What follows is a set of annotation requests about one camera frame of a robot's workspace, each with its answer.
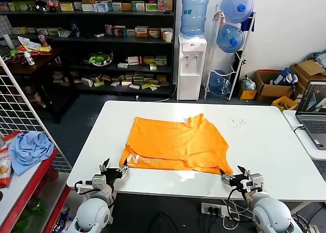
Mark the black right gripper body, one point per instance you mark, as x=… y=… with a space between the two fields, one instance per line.
x=238 y=182

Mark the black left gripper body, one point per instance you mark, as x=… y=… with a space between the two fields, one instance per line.
x=112 y=175

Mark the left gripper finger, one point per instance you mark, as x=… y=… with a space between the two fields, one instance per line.
x=105 y=165
x=123 y=169

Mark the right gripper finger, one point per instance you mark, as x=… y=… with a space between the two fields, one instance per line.
x=225 y=179
x=246 y=174

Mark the orange t-shirt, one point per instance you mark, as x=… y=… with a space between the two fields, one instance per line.
x=173 y=141

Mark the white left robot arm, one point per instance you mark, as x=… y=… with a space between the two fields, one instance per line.
x=91 y=215

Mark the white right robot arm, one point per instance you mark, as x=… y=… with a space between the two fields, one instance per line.
x=270 y=215

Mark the black rounded robot base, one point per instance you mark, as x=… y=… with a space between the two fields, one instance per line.
x=163 y=224

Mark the pile of grey clothes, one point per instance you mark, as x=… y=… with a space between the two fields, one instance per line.
x=318 y=57

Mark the white power strip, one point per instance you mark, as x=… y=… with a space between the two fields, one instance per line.
x=207 y=208

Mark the white table leg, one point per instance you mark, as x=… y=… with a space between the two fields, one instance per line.
x=112 y=219
x=304 y=206

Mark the scattered dark crumbs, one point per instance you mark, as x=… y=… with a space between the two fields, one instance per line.
x=237 y=122

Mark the red framed cart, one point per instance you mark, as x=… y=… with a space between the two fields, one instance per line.
x=47 y=167

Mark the blue patterned bag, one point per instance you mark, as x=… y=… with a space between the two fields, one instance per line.
x=61 y=222

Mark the white side table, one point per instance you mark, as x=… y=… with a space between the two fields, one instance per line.
x=289 y=115

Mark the light blue crumpled cloth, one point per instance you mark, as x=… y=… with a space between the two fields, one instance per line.
x=30 y=151

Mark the small yellow bin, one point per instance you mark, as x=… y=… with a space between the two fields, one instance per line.
x=248 y=94

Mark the yellow plastic crate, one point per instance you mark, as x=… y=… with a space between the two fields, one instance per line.
x=284 y=104

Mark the green plastic bottle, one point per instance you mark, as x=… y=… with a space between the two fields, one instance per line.
x=38 y=208

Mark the grey laptop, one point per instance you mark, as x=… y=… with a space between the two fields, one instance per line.
x=313 y=126

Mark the white green carton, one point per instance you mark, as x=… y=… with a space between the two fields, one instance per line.
x=87 y=82

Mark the large open cardboard box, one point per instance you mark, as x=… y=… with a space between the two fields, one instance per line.
x=267 y=90

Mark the lime green flat box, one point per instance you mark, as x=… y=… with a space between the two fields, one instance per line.
x=146 y=86

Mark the clear plastic bag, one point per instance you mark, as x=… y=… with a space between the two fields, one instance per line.
x=248 y=83

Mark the blue water jug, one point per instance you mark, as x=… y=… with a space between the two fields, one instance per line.
x=230 y=38
x=194 y=13
x=235 y=7
x=220 y=85

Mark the red white snack bag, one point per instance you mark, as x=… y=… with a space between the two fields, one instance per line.
x=10 y=138

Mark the orange chip bag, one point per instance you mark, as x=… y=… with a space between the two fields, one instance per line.
x=4 y=169

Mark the flat white box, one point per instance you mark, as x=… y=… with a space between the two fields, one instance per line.
x=99 y=35
x=123 y=65

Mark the blue shopping bag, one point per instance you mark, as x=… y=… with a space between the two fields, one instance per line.
x=282 y=77

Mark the small green box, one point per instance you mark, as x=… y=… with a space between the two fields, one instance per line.
x=153 y=66

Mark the bowl of green fruit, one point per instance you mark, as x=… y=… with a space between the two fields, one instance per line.
x=99 y=58

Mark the white red medicine box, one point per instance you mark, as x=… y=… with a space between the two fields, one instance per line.
x=134 y=60

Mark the yellow green medicine box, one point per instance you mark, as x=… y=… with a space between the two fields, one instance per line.
x=149 y=60

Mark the pale green medicine box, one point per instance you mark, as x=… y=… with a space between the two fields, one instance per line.
x=161 y=60

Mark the dark wooden table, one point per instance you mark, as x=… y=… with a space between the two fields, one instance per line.
x=45 y=62

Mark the white water dispenser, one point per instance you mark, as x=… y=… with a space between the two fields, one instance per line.
x=189 y=64

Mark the cardboard box with flaps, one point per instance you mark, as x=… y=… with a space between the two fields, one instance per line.
x=308 y=68

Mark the white plastic bottle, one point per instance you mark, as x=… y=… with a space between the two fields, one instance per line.
x=29 y=59

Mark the small white teal box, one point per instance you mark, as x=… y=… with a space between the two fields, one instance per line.
x=130 y=32

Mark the white pink medicine box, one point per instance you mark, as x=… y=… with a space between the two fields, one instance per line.
x=108 y=29

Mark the blue bottle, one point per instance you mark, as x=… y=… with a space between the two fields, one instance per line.
x=75 y=30

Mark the yellow snack bag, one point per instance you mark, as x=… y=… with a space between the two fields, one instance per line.
x=33 y=45

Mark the white paper cup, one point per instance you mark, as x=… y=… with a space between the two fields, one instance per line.
x=168 y=36

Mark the pink bottle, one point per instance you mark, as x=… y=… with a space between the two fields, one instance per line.
x=42 y=39

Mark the green snack bag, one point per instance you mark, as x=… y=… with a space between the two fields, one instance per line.
x=15 y=52

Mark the black shelf unit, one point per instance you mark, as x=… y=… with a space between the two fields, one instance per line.
x=84 y=21

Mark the dark blue hanging cloth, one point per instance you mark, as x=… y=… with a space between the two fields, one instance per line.
x=246 y=22

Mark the white cylinder container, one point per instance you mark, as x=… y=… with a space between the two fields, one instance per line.
x=8 y=41

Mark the blue white medicine box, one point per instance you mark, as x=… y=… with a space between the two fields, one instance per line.
x=101 y=7

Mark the teal white medicine box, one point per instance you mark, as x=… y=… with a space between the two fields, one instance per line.
x=115 y=6

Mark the pink rag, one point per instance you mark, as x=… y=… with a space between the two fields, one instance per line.
x=219 y=16

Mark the small yellow medicine box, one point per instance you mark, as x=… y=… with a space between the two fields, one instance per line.
x=126 y=6

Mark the green white medicine box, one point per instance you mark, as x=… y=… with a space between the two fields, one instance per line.
x=138 y=6

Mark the white metal jug rack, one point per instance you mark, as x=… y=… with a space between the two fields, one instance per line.
x=216 y=11

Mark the cola bottle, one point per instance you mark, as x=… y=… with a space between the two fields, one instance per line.
x=51 y=4

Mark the tall pink box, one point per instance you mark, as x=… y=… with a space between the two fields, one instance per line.
x=161 y=3

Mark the tall yellow box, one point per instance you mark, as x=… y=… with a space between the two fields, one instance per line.
x=169 y=5

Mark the shiny black helmet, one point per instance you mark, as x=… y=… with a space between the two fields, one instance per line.
x=41 y=6

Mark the wide green medicine box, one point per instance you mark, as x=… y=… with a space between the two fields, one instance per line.
x=24 y=5

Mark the orange white carton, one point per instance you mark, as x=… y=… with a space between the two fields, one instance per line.
x=3 y=6

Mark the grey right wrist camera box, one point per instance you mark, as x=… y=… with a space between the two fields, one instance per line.
x=257 y=180

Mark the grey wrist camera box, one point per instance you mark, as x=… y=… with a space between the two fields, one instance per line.
x=257 y=180
x=98 y=181

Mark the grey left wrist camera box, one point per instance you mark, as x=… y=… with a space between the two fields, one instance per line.
x=98 y=181

